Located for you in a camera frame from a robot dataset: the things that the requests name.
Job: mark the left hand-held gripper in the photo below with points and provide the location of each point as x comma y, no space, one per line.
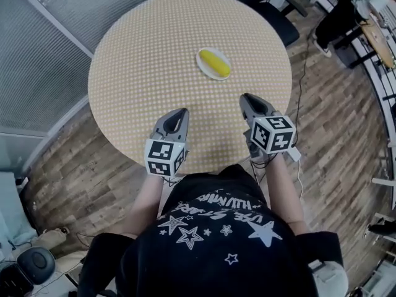
164,156

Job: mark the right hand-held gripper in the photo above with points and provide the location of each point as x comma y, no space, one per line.
272,135

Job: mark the yellow corn cob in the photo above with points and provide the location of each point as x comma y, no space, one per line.
215,62

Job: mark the white plate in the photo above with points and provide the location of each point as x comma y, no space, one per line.
204,68

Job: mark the person's right forearm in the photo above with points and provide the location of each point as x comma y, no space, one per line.
287,196

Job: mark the person's left forearm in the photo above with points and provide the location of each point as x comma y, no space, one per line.
147,206

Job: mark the round table with checkered cloth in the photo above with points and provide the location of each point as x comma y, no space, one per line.
173,82

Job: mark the white power strip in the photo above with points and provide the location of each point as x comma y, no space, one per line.
295,155

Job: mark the black office chair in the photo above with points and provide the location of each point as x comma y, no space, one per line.
278,23

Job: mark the person's black star-print shirt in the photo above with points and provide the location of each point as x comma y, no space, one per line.
216,252

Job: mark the round wooden table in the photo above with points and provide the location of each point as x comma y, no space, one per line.
379,42

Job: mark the white pouch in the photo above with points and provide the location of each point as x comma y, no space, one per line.
331,280

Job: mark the black round device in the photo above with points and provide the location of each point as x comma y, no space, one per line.
36,265

